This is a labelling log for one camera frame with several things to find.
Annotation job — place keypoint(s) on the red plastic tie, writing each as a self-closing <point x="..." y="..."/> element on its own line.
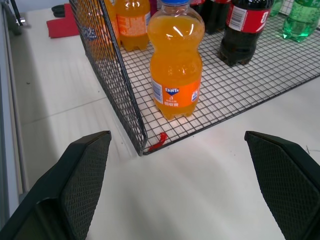
<point x="160" y="142"/>

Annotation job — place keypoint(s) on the dark cola bottle red label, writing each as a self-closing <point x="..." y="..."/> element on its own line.
<point x="243" y="30"/>
<point x="197" y="5"/>
<point x="215" y="15"/>

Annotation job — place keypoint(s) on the green Sprite soda bottle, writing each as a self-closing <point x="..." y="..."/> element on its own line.
<point x="301" y="20"/>
<point x="276" y="6"/>

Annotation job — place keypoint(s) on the black round object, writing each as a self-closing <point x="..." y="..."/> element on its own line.
<point x="58" y="9"/>

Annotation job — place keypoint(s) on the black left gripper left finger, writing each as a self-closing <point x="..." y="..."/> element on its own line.
<point x="75" y="190"/>

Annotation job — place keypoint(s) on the orange Fanta soda bottle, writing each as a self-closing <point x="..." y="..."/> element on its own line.
<point x="111" y="20"/>
<point x="176" y="62"/>
<point x="133" y="25"/>

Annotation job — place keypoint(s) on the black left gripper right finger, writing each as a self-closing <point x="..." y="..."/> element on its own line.
<point x="287" y="185"/>

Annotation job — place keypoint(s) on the red cloth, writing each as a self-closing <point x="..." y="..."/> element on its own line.
<point x="63" y="23"/>

